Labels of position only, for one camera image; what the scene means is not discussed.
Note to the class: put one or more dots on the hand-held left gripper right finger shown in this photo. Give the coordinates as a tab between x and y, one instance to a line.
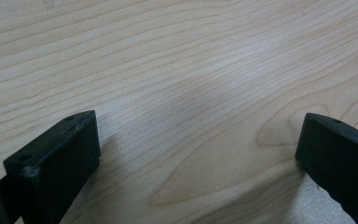
341	161

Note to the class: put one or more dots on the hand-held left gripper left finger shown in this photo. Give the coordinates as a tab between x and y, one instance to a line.
56	161

